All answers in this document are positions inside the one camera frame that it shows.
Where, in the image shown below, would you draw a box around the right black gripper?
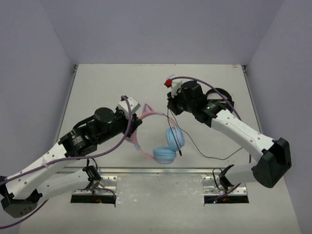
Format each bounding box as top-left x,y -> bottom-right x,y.
168,87 -> 195,116

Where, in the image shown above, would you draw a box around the black headphone audio cable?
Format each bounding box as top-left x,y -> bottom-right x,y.
166,107 -> 242,161

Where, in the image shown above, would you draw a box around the pink blue cat-ear headphones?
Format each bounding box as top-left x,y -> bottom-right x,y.
126,103 -> 185,165

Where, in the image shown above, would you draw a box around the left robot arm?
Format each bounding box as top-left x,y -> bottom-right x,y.
0,104 -> 142,218

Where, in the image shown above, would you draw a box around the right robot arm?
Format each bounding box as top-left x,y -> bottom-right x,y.
164,77 -> 292,190

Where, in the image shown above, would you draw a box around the black headphones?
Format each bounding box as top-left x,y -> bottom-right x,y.
206,88 -> 234,113

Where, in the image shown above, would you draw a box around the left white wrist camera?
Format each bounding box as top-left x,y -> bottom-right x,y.
117,96 -> 140,119

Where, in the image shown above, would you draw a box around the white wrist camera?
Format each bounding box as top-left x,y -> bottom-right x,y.
164,74 -> 183,98
117,96 -> 140,119

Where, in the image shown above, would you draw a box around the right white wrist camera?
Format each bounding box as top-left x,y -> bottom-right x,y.
164,74 -> 183,98

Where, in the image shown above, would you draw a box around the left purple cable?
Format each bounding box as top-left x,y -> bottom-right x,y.
0,96 -> 134,229

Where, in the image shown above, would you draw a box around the purple cable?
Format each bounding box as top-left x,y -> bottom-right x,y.
172,76 -> 252,164
0,96 -> 134,229

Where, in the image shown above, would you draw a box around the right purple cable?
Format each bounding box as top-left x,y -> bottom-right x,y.
172,76 -> 252,164

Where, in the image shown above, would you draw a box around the aluminium table edge rail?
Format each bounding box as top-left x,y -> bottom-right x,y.
57,167 -> 253,175

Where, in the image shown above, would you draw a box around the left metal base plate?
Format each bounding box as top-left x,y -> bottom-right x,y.
72,175 -> 118,195

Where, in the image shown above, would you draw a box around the metal base plate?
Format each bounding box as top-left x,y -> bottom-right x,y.
202,174 -> 247,196
72,175 -> 118,195

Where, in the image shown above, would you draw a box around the thin black base wire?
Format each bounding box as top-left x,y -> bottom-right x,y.
211,166 -> 224,188

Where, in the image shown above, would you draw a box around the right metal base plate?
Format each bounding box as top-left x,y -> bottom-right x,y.
202,174 -> 247,196

